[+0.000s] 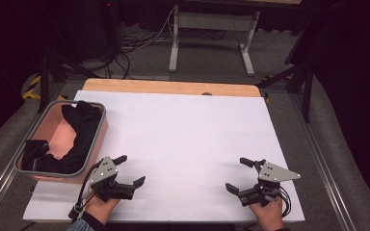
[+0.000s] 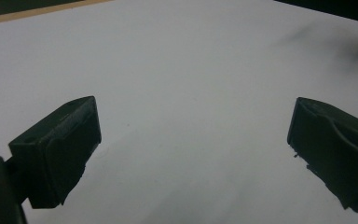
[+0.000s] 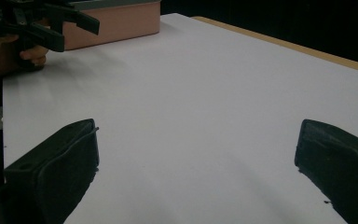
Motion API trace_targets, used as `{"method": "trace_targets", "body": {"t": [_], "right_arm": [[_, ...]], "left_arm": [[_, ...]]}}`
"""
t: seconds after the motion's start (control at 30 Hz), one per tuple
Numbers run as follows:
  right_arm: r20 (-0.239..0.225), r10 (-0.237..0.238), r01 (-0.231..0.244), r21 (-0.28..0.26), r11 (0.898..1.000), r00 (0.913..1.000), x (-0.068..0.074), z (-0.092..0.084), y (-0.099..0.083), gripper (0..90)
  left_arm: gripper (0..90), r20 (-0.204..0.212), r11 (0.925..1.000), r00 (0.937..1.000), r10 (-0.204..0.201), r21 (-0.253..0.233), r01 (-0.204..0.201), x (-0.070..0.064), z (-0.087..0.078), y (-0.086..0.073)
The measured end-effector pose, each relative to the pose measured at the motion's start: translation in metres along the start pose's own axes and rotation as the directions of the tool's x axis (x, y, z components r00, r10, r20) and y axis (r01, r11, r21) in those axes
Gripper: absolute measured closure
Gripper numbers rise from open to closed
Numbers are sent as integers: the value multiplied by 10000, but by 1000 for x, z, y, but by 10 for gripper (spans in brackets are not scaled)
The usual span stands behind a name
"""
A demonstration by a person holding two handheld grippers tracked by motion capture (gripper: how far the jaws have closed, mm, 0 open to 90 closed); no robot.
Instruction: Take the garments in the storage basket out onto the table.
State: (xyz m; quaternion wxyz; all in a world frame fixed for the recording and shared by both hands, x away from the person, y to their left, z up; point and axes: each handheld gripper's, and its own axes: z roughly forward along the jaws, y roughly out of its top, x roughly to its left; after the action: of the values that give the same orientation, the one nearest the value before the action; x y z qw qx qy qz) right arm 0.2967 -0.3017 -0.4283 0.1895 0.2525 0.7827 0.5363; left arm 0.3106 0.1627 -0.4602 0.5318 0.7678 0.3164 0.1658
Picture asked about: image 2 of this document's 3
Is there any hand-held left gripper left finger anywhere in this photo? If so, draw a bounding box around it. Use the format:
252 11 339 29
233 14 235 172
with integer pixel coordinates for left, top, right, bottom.
7 95 103 210

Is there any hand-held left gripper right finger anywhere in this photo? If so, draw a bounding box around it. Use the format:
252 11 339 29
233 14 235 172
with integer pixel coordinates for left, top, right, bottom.
286 96 358 214

